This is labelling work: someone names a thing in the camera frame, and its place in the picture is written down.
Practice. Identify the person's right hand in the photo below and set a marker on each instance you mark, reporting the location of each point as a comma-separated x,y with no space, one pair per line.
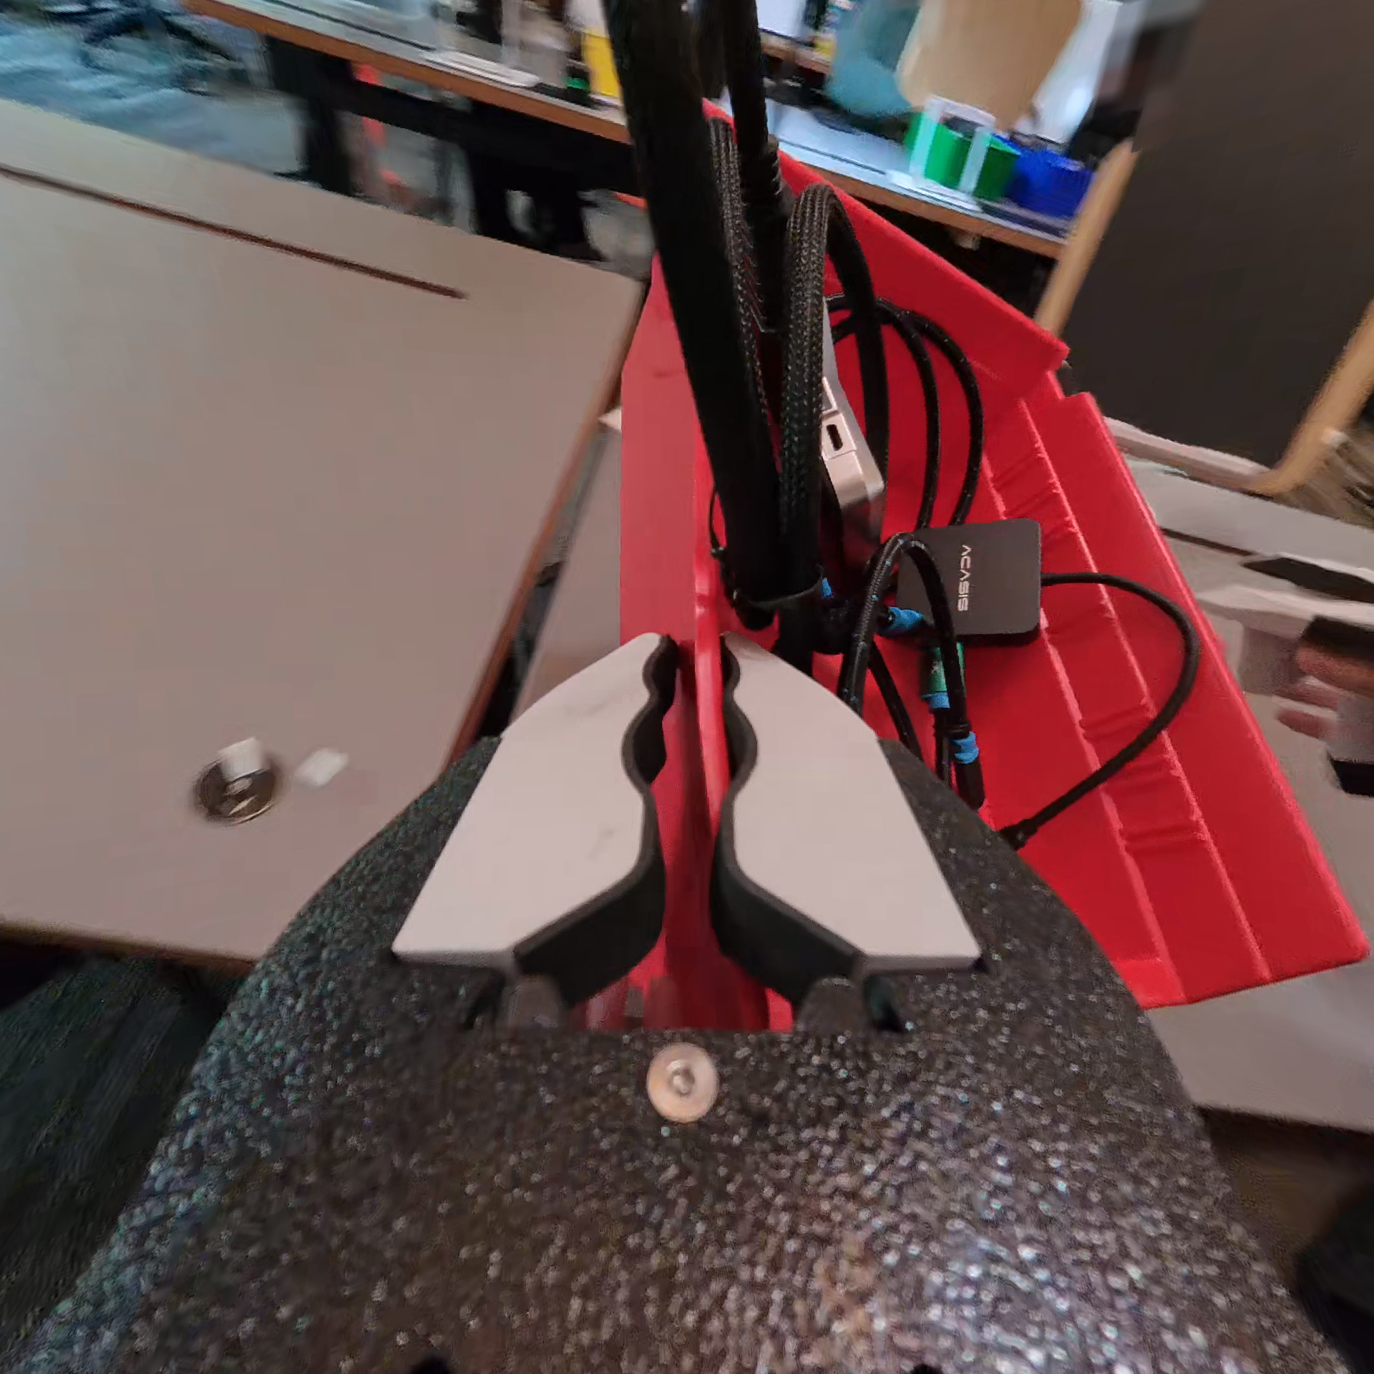
1320,693

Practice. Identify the white sticker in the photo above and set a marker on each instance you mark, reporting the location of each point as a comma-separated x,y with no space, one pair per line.
322,767

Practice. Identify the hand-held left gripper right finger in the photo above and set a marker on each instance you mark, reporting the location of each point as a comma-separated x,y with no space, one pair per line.
847,848

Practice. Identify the wooden desk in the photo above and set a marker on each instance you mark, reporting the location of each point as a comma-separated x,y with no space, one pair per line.
482,81

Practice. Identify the round metal lock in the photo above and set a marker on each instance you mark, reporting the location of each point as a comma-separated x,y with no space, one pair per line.
237,789

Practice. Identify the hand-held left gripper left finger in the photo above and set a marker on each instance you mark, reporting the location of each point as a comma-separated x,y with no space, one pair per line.
515,838

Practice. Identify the red plastic bin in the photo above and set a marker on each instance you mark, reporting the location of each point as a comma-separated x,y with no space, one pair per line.
1127,752

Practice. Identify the green box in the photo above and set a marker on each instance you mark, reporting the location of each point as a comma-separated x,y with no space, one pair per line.
950,151

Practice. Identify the blue bin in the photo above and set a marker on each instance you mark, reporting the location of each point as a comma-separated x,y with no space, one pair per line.
1046,178

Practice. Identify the black panel with wooden edge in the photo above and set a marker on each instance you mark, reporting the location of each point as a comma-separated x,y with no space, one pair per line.
1212,269

